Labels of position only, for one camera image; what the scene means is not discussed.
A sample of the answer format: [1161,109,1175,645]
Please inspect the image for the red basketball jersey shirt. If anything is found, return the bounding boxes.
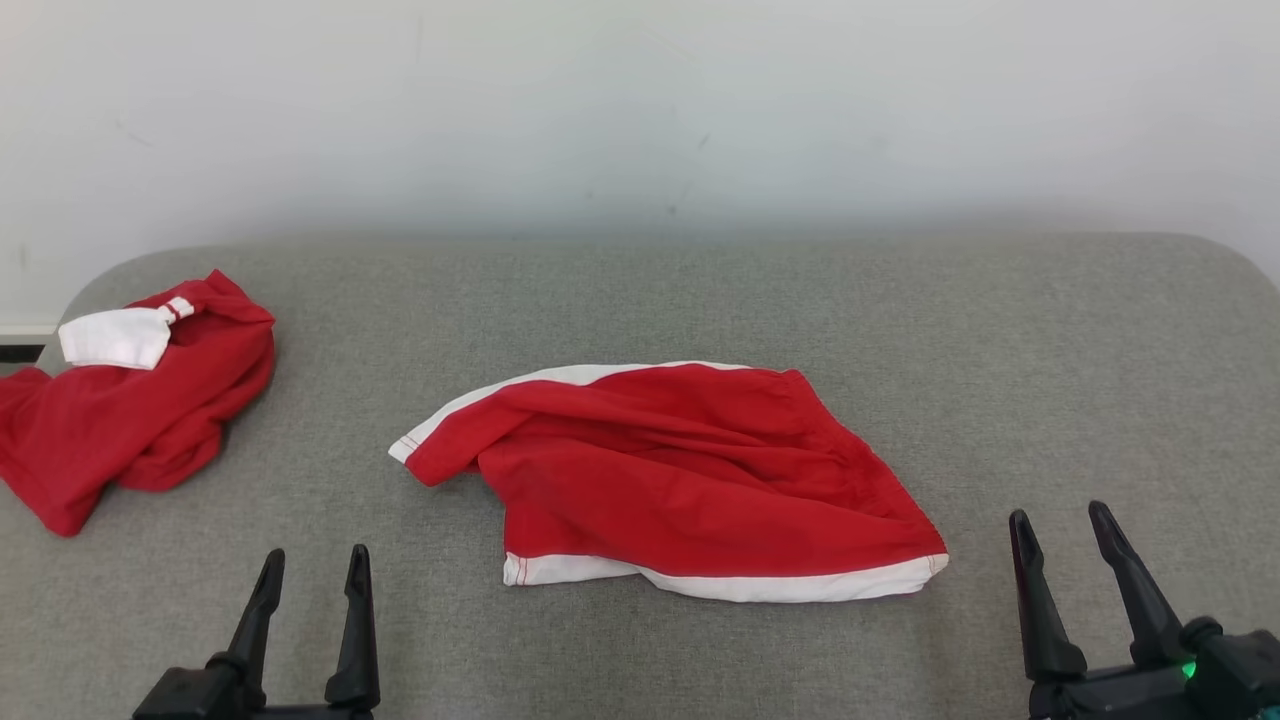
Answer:
[0,268,277,538]

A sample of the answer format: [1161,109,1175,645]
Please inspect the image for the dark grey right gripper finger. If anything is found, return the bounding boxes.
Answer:
[1088,500,1191,669]
[1008,509,1088,684]

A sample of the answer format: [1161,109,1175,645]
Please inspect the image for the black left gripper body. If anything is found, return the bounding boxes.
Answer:
[235,688,377,720]

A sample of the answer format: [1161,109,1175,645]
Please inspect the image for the grey fabric sofa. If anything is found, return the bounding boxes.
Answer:
[0,232,1280,720]

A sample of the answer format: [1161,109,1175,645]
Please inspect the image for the red shorts with white trim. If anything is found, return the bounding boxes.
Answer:
[388,361,949,604]

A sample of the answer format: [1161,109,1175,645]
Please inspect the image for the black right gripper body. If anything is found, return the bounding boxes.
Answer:
[1028,660,1201,720]

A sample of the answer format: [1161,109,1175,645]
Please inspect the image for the dark wall baseboard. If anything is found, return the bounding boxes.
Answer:
[0,325,58,364]

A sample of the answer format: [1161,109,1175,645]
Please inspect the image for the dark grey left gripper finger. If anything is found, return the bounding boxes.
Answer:
[207,548,286,691]
[324,544,381,711]

